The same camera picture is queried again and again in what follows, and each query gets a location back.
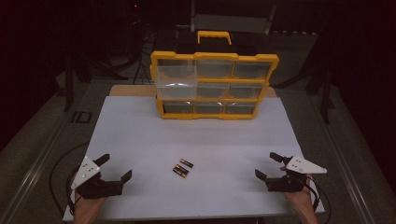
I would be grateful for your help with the person's right hand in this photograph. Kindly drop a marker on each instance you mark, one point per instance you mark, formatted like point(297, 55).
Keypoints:
point(303, 205)

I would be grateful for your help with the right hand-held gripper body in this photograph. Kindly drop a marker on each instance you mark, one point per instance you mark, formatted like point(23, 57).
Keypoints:
point(286, 184)

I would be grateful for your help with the small black orange battery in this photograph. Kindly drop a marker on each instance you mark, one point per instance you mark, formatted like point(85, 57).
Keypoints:
point(186, 163)

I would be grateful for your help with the person's left hand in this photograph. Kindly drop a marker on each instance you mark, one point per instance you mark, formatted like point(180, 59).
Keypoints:
point(87, 210)

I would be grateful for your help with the yellow black drawer cabinet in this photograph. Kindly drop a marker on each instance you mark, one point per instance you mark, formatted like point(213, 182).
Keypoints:
point(214, 56)

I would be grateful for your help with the aluminium floor rail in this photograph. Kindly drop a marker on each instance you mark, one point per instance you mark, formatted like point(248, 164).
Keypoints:
point(34, 165)
point(348, 174)

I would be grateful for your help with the grey metal frame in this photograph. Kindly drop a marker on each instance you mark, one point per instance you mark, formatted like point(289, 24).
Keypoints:
point(232, 22)

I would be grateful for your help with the dark tripod stand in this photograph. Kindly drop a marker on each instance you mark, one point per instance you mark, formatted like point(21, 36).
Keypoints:
point(70, 81)

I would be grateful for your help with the clear plastic drawer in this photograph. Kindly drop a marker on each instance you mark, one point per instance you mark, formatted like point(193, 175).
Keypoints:
point(176, 88)

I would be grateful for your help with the dark metal stand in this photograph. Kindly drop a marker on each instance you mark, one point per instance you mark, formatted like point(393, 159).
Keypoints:
point(323, 90)

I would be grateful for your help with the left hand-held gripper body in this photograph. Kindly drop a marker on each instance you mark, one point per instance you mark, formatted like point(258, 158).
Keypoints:
point(93, 186)

